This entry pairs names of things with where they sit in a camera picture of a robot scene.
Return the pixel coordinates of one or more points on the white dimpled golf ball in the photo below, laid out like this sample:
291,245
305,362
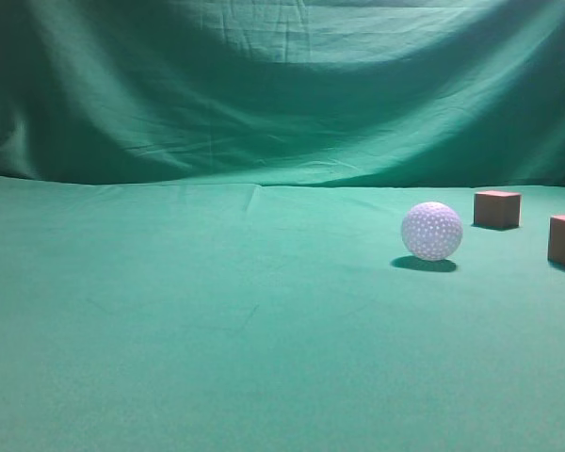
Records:
431,231

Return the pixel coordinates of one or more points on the red cube block rear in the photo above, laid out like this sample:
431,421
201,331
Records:
496,209

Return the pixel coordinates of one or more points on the green cloth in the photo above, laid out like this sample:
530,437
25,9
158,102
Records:
200,215

